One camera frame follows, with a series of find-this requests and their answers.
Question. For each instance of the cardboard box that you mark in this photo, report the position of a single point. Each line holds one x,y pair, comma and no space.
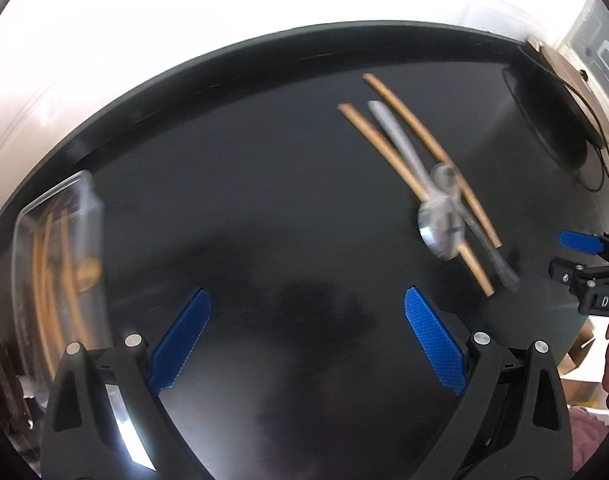
581,352

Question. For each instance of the metal spoon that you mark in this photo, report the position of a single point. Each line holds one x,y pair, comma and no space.
477,230
434,230

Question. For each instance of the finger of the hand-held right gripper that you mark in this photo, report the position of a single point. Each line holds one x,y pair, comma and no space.
566,271
581,242

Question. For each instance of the clear plastic container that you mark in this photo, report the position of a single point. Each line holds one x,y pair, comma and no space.
29,240

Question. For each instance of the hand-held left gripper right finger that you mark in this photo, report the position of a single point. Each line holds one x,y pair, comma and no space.
434,340

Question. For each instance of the clear plastic storage box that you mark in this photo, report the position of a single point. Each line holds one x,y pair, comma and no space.
601,50

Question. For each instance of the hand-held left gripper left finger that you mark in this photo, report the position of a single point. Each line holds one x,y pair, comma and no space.
182,340

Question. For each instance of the brown board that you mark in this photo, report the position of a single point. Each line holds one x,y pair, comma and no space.
564,70

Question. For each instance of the pink cloth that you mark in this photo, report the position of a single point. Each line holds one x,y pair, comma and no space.
591,435

